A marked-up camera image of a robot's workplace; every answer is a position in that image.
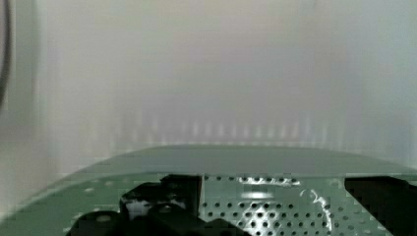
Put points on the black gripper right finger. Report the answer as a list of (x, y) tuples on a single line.
[(391, 201)]

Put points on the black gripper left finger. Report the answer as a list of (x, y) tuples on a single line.
[(168, 207)]

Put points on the green strainer bowl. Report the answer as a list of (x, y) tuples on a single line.
[(266, 191)]

